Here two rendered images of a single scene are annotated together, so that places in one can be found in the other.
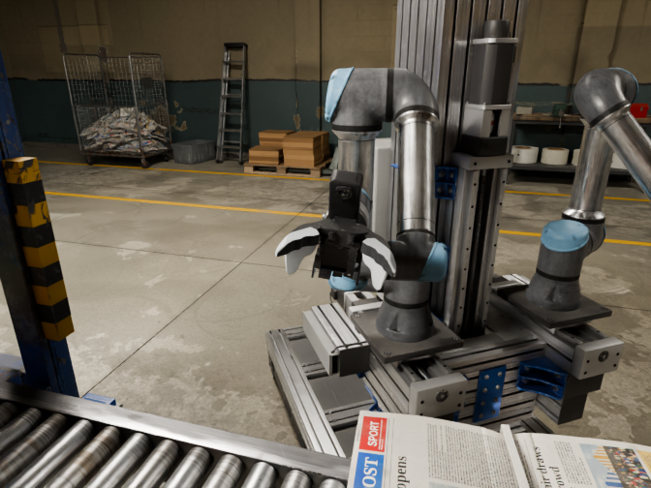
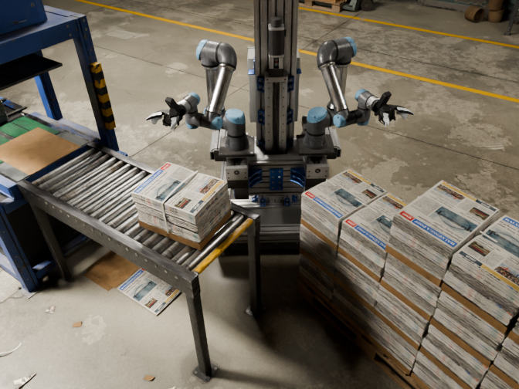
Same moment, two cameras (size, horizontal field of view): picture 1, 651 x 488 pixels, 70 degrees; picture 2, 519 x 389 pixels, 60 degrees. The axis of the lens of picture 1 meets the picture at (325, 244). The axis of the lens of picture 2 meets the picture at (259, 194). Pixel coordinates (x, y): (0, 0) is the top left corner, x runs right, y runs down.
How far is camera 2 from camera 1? 1.88 m
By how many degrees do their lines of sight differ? 24
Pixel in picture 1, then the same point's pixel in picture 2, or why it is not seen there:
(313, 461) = not seen: hidden behind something
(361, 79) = (207, 48)
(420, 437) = (174, 169)
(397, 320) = (229, 141)
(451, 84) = (261, 42)
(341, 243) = (167, 117)
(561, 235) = (310, 115)
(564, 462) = (201, 179)
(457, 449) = (181, 173)
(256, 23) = not seen: outside the picture
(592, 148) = not seen: hidden behind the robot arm
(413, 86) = (224, 53)
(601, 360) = (316, 172)
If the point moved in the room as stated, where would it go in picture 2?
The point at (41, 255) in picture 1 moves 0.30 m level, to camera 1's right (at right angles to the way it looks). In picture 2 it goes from (103, 98) to (144, 104)
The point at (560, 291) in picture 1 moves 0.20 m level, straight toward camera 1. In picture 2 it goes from (310, 140) to (287, 152)
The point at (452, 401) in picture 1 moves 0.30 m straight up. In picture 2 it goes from (242, 175) to (239, 133)
